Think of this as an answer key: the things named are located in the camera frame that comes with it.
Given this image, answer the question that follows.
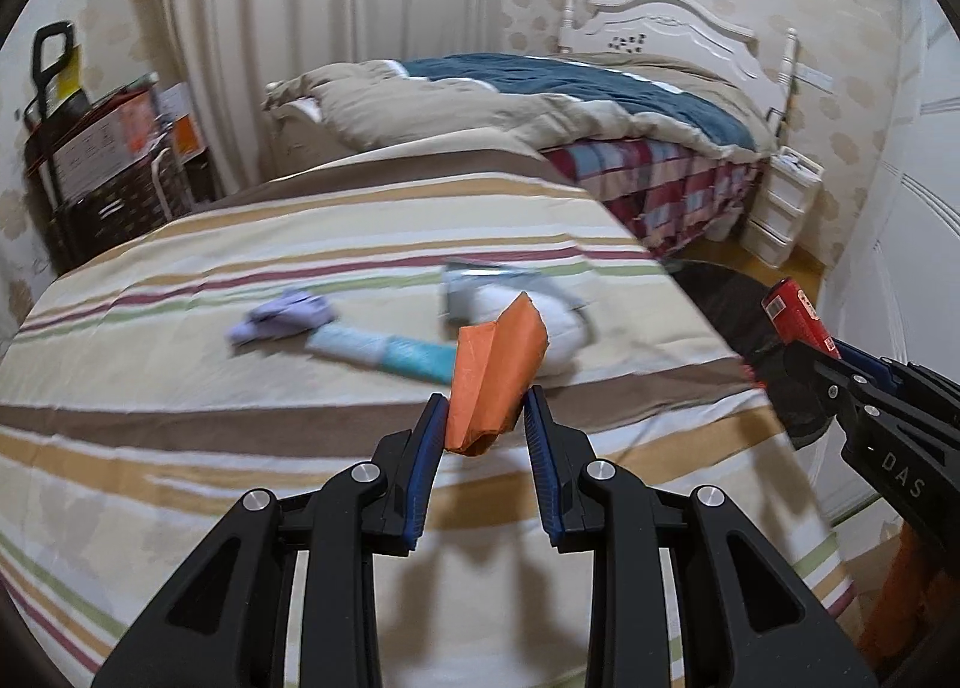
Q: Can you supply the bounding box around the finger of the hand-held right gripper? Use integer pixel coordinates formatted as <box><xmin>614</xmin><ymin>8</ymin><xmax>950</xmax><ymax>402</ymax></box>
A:
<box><xmin>780</xmin><ymin>341</ymin><xmax>871</xmax><ymax>434</ymax></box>
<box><xmin>829</xmin><ymin>337</ymin><xmax>912</xmax><ymax>396</ymax></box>

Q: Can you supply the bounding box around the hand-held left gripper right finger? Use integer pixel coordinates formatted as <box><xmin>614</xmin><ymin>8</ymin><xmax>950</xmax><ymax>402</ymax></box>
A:
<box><xmin>523</xmin><ymin>386</ymin><xmax>878</xmax><ymax>688</ymax></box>

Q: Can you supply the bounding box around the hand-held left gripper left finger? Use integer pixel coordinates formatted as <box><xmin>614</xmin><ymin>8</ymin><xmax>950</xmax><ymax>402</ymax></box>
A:
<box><xmin>90</xmin><ymin>392</ymin><xmax>451</xmax><ymax>688</ymax></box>

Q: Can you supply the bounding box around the dark red packet with barcode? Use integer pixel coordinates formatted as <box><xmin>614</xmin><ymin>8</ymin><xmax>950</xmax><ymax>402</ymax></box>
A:
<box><xmin>760</xmin><ymin>278</ymin><xmax>841</xmax><ymax>359</ymax></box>

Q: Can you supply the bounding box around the orange plastic bag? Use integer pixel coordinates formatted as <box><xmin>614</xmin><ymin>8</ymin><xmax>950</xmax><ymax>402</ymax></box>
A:
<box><xmin>444</xmin><ymin>290</ymin><xmax>550</xmax><ymax>456</ymax></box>

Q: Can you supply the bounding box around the white plastic drawer unit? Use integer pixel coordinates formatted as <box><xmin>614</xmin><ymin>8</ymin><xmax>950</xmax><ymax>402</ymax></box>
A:
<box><xmin>739</xmin><ymin>148</ymin><xmax>824</xmax><ymax>269</ymax></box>

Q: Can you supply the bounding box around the grey mailer bag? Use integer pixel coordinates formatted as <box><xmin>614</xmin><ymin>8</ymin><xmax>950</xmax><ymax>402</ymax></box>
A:
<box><xmin>437</xmin><ymin>257</ymin><xmax>578</xmax><ymax>325</ymax></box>

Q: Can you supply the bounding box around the white panelled door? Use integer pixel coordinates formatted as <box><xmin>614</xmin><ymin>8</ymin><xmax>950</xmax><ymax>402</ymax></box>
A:
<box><xmin>814</xmin><ymin>0</ymin><xmax>960</xmax><ymax>531</ymax></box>

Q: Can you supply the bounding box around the purple crumpled cloth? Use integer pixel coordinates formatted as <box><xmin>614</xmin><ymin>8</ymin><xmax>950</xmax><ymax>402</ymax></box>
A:
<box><xmin>227</xmin><ymin>289</ymin><xmax>336</xmax><ymax>348</ymax></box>

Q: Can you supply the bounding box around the plaid bed sheet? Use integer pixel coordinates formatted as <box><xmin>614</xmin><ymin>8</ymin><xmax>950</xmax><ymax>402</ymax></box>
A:
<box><xmin>540</xmin><ymin>137</ymin><xmax>770</xmax><ymax>258</ymax></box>

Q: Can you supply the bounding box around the striped bed sheet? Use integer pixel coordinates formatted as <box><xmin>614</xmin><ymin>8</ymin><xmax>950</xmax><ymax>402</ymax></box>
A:
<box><xmin>0</xmin><ymin>137</ymin><xmax>860</xmax><ymax>688</ymax></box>

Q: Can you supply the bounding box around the beige duvet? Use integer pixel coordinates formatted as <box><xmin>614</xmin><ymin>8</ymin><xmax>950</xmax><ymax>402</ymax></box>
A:
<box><xmin>262</xmin><ymin>54</ymin><xmax>777</xmax><ymax>153</ymax></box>

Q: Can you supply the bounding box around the teal blanket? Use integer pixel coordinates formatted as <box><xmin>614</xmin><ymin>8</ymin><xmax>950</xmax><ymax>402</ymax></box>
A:
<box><xmin>397</xmin><ymin>52</ymin><xmax>758</xmax><ymax>153</ymax></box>

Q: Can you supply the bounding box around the white bed headboard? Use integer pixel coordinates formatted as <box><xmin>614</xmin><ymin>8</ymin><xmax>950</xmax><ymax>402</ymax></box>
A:
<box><xmin>559</xmin><ymin>0</ymin><xmax>800</xmax><ymax>112</ymax></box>

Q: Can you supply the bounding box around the brown patterned storage box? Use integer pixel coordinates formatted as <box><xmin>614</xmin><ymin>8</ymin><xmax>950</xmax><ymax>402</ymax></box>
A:
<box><xmin>49</xmin><ymin>159</ymin><xmax>196</xmax><ymax>262</ymax></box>

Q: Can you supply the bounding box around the small white cardboard box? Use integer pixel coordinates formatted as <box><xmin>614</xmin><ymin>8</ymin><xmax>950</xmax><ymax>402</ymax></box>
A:
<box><xmin>154</xmin><ymin>82</ymin><xmax>203</xmax><ymax>160</ymax></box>

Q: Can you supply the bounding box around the white and orange cardboard box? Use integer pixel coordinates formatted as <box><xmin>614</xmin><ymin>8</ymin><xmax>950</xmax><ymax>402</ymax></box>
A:
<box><xmin>41</xmin><ymin>88</ymin><xmax>162</xmax><ymax>202</ymax></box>

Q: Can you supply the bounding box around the black hand trolley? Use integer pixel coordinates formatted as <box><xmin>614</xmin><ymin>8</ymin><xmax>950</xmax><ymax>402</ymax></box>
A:
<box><xmin>19</xmin><ymin>20</ymin><xmax>83</xmax><ymax>269</ymax></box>

